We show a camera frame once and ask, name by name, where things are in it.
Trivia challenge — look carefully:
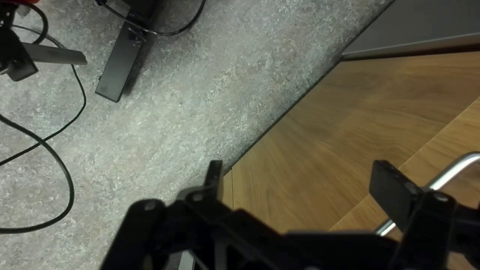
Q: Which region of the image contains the grey dishwasher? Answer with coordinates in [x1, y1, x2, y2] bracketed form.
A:
[342, 0, 480, 60]

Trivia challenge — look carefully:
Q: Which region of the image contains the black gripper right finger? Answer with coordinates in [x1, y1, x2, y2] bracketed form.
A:
[369, 159, 480, 270]

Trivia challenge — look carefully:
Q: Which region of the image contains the thin black floor cable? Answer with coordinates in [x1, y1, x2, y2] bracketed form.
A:
[0, 114, 76, 236]
[0, 5, 88, 167]

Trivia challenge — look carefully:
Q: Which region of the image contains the grey metal stand leg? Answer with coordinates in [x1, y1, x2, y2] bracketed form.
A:
[0, 20, 88, 83]

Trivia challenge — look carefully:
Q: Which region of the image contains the wooden cabinet door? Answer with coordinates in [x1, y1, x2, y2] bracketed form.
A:
[222, 50, 480, 237]

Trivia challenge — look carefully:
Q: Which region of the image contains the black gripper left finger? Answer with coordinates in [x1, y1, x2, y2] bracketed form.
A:
[102, 159, 241, 270]

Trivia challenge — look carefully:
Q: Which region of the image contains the silver drawer handle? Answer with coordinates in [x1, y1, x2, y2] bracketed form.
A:
[373, 150, 480, 237]

